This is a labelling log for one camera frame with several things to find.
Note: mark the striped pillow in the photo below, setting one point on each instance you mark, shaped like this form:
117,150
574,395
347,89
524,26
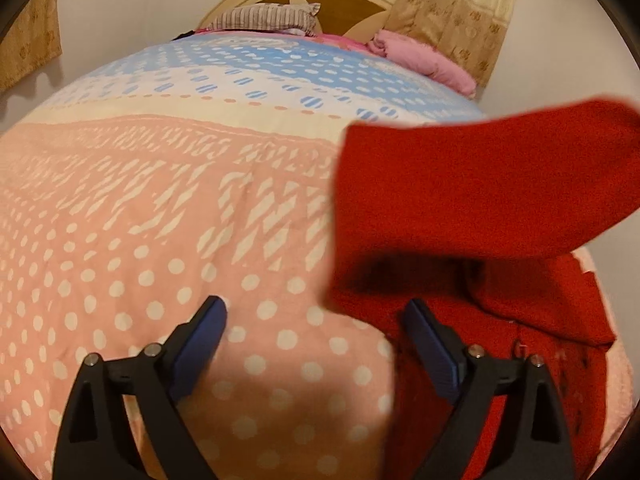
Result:
292,19

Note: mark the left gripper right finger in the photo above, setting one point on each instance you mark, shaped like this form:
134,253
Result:
531,440

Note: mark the red knitted sweater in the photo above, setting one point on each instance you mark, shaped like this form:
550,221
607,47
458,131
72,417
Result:
481,221

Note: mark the polka dot bed quilt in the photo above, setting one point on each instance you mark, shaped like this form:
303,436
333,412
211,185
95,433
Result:
205,167

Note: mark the beige side window curtain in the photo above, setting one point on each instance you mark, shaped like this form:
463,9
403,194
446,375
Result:
33,41

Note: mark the pink pillow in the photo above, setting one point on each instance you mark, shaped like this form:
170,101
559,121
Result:
422,59

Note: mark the right beige curtain panel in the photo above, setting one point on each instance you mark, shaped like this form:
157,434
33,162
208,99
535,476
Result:
468,32

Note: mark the pink bed sheet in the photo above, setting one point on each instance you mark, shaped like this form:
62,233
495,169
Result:
329,40

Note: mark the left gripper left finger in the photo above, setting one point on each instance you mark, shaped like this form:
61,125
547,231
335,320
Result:
95,440

